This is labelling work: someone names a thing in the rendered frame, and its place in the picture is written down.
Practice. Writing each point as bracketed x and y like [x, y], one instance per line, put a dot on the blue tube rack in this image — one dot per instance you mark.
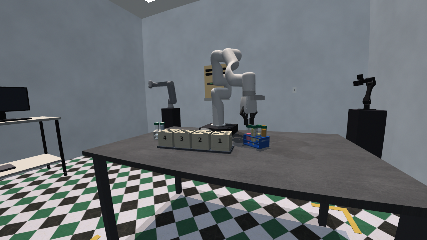
[262, 143]

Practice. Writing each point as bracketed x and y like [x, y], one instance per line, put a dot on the centrifuge tube with pink liquid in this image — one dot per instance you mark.
[248, 131]

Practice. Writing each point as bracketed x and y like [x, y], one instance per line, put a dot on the clear tube with dark green cap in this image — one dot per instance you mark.
[156, 127]

